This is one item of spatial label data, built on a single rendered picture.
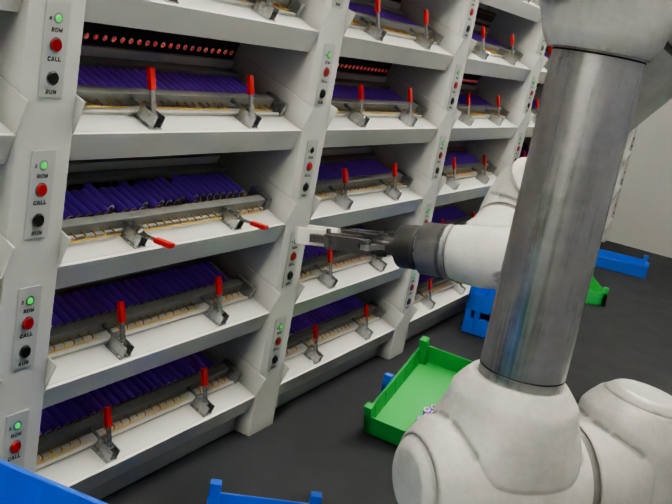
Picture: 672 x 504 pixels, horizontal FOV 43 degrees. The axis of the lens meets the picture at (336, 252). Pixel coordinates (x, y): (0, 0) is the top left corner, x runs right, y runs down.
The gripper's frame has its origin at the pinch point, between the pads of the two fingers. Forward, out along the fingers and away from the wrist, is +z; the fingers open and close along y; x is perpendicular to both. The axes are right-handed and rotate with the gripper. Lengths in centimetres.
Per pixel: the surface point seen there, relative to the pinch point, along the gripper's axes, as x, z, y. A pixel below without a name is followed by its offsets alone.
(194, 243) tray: -1.6, 16.6, -13.9
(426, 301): -35, 26, 112
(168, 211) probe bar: 3.9, 20.3, -16.6
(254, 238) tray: -3.0, 17.7, 5.8
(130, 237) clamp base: 0.8, 18.1, -28.3
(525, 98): 29, 13, 155
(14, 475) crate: -11, -18, -82
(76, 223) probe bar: 3.8, 20.2, -37.8
